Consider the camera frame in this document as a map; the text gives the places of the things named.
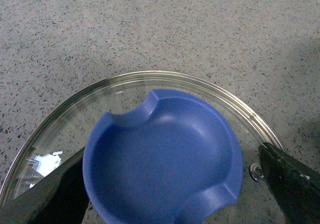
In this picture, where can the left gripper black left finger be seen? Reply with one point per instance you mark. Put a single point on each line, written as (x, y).
(58, 198)

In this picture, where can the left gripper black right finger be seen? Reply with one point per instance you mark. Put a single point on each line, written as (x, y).
(294, 185)

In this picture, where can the glass lid with blue knob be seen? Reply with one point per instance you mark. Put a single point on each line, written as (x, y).
(159, 147)

